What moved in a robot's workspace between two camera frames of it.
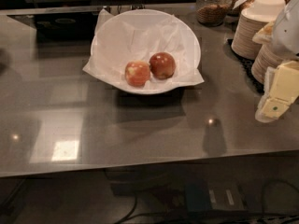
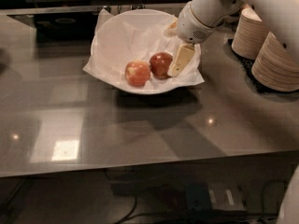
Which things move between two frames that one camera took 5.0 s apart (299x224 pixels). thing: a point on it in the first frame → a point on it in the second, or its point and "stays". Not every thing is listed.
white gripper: (287, 35) → (191, 27)
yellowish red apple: (137, 73) stays
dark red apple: (162, 65) stays
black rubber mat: (247, 64) stays
